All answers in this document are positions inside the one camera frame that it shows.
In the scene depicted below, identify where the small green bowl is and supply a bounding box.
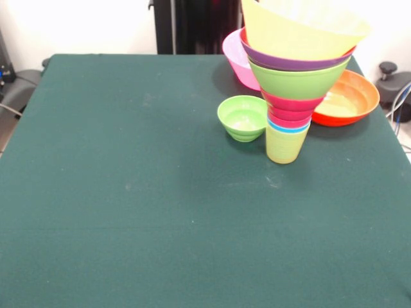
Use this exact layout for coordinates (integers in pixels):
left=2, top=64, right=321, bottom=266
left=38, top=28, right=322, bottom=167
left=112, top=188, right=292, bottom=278
left=217, top=95, right=268, bottom=143

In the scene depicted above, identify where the black electronics box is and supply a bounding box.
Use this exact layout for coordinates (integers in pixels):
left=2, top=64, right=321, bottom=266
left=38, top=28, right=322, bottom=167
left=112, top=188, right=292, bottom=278
left=0, top=27, right=17, bottom=96

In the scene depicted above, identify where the blue cup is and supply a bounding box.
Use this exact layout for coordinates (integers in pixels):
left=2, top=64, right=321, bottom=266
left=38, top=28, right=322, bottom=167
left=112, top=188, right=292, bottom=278
left=266, top=117, right=311, bottom=134

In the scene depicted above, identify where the pink bowl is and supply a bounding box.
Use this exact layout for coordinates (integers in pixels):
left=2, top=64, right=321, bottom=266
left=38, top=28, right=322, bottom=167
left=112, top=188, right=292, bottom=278
left=222, top=28, right=261, bottom=92

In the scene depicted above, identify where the grey cable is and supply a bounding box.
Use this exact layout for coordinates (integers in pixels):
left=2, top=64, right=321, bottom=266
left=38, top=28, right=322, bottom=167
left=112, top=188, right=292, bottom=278
left=0, top=102, right=23, bottom=118

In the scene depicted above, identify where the red cup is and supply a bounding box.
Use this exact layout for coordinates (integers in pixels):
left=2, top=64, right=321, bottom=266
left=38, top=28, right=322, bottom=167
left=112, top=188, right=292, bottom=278
left=267, top=111, right=312, bottom=129

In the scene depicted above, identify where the black equipment with knob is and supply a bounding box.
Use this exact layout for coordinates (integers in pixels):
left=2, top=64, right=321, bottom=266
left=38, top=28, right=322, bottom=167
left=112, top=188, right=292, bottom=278
left=375, top=61, right=411, bottom=112

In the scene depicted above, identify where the large green bowl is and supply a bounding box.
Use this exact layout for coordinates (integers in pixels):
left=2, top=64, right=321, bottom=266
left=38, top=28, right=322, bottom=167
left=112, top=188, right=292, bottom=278
left=248, top=56, right=351, bottom=101

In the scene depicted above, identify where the large orange bowl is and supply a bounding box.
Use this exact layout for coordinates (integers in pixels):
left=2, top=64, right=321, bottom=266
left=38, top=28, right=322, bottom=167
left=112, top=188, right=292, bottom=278
left=240, top=0, right=373, bottom=61

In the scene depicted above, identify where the white cable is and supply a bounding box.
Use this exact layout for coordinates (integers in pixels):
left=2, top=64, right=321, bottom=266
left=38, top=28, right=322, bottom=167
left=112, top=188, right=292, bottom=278
left=385, top=81, right=411, bottom=119

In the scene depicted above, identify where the yellow cup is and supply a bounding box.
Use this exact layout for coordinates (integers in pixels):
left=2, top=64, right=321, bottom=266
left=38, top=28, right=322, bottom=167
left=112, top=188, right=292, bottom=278
left=265, top=124, right=311, bottom=165

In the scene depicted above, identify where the purple bowl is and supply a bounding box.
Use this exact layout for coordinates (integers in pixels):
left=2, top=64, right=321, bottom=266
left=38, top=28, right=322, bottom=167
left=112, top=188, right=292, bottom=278
left=240, top=28, right=357, bottom=72

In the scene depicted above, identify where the small red bowl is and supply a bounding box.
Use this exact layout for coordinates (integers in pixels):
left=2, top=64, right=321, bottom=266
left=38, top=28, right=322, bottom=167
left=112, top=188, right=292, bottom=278
left=260, top=88, right=325, bottom=122

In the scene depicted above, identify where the dark green tablecloth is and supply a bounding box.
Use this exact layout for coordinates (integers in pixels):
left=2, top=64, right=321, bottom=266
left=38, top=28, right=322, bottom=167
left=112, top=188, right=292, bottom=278
left=0, top=53, right=411, bottom=308

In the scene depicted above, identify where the red-orange bowl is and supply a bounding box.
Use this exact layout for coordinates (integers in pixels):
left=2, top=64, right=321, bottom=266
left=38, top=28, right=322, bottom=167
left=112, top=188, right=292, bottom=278
left=311, top=69, right=381, bottom=127

